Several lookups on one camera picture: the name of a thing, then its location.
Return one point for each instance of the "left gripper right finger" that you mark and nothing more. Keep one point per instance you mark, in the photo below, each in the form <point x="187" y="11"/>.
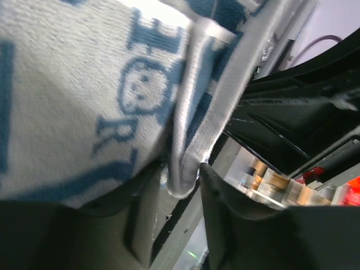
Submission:
<point x="244" y="234"/>

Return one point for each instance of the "blue white patterned towel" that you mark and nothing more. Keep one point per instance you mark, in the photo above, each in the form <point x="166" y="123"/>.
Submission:
<point x="93" y="91"/>

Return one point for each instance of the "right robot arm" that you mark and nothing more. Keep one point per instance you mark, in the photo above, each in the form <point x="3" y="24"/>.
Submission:
<point x="304" y="117"/>

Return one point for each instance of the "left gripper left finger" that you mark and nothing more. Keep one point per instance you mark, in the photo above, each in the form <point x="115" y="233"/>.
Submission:
<point x="123" y="229"/>

